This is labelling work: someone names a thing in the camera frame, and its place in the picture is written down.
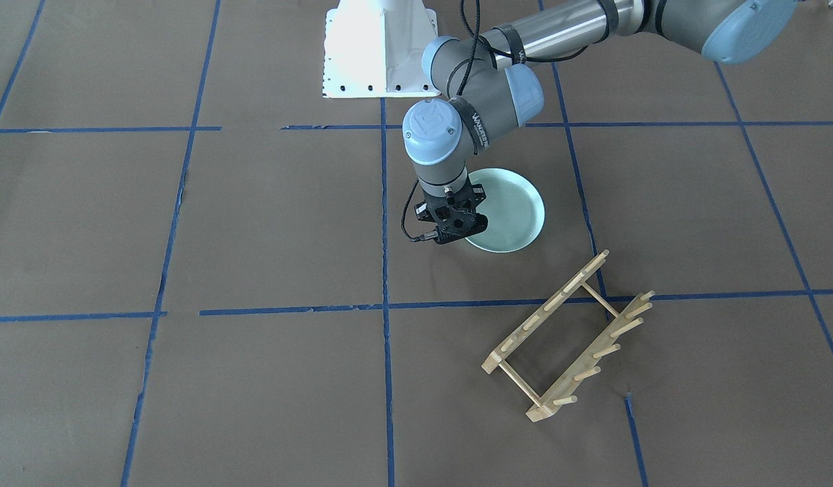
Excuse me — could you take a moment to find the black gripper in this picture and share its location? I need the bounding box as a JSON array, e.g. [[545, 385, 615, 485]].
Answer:
[[414, 183, 490, 246]]

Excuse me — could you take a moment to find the light green plate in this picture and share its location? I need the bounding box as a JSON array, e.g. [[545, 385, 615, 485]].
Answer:
[[466, 168, 544, 253]]

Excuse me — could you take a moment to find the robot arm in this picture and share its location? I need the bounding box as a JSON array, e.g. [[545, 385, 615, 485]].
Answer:
[[402, 1, 796, 246]]

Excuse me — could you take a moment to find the wooden plate rack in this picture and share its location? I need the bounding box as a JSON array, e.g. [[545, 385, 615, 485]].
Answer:
[[481, 250, 656, 423]]

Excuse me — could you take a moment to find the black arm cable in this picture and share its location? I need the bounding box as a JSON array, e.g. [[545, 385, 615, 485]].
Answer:
[[400, 0, 593, 243]]

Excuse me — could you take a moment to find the white camera mast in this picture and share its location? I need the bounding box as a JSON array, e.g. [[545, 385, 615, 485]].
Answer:
[[322, 1, 439, 99]]

